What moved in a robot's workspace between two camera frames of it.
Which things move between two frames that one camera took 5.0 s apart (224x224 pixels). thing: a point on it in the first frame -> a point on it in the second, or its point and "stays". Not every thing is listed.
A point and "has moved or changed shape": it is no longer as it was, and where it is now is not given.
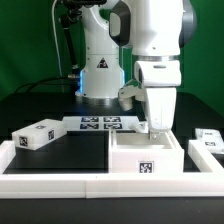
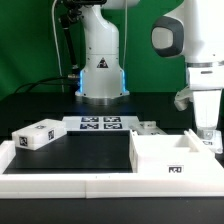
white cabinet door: [212, 139] stays
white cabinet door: [142, 127] stays
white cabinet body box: [133, 151] has moved or changed shape
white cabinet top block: [39, 135] stays
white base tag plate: [101, 123] stays
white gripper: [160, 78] -> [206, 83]
